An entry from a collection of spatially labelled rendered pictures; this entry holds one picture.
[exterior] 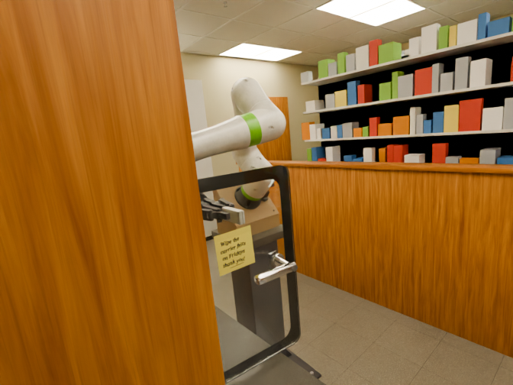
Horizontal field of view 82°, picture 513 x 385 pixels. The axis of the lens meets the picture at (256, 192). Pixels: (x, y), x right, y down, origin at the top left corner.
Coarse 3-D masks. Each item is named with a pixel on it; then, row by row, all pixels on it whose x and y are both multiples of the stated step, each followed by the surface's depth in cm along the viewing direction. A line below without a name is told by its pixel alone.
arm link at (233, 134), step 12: (228, 120) 99; (240, 120) 99; (192, 132) 94; (204, 132) 94; (216, 132) 95; (228, 132) 96; (240, 132) 98; (204, 144) 93; (216, 144) 95; (228, 144) 97; (240, 144) 100; (204, 156) 95
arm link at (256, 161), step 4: (252, 156) 143; (256, 156) 144; (260, 156) 145; (248, 160) 143; (252, 160) 142; (256, 160) 142; (260, 160) 143; (264, 160) 144; (244, 164) 144; (248, 164) 142; (252, 164) 141; (256, 164) 141; (260, 164) 141; (264, 164) 142; (268, 164) 144; (244, 168) 144; (248, 168) 142; (252, 168) 141; (256, 168) 140
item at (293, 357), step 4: (288, 348) 199; (284, 352) 175; (288, 352) 191; (292, 352) 195; (288, 356) 192; (292, 356) 192; (296, 356) 192; (292, 360) 189; (296, 360) 188; (300, 360) 188; (300, 364) 185; (304, 364) 184; (304, 368) 181; (308, 368) 181; (312, 368) 181; (312, 372) 177; (316, 372) 178; (316, 376) 175; (320, 376) 175
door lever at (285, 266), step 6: (276, 258) 60; (282, 258) 59; (276, 264) 60; (282, 264) 56; (288, 264) 56; (294, 264) 56; (270, 270) 54; (276, 270) 54; (282, 270) 55; (288, 270) 55; (294, 270) 56; (258, 276) 52; (264, 276) 53; (270, 276) 53; (276, 276) 54; (258, 282) 52; (264, 282) 53
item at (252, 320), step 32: (224, 192) 52; (256, 192) 55; (288, 192) 60; (224, 224) 52; (256, 224) 56; (288, 224) 60; (256, 256) 57; (288, 256) 62; (224, 288) 54; (256, 288) 58; (288, 288) 63; (224, 320) 55; (256, 320) 59; (288, 320) 64; (224, 352) 56; (256, 352) 60
